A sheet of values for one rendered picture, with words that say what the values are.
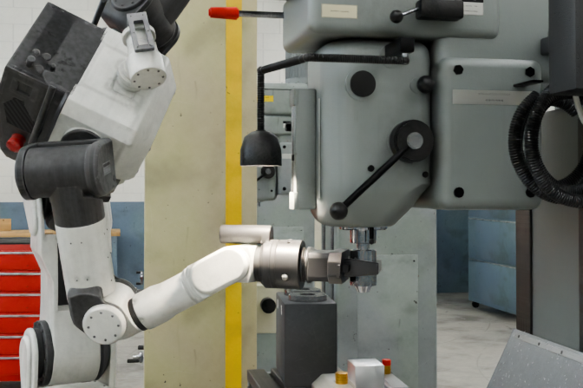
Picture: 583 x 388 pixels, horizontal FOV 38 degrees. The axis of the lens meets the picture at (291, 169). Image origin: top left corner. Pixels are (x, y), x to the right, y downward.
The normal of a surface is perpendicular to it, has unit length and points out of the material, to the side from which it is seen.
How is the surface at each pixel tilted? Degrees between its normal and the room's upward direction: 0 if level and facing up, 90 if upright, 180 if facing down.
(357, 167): 90
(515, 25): 90
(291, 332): 90
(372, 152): 90
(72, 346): 81
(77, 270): 108
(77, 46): 58
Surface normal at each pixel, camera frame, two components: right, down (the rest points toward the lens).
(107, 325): -0.01, 0.29
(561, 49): -0.98, 0.00
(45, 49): 0.43, -0.55
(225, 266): -0.20, -0.05
